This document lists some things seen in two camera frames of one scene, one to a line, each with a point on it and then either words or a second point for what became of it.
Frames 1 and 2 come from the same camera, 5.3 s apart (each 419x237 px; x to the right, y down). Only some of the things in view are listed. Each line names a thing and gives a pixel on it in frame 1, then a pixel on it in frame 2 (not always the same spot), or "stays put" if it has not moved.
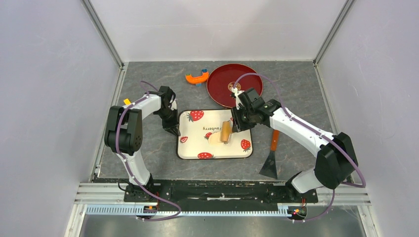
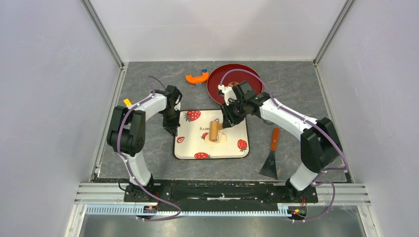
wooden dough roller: x=226 y=131 → x=215 y=126
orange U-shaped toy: x=198 y=79 stays put
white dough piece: x=215 y=138 stays put
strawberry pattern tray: x=195 y=127 stays put
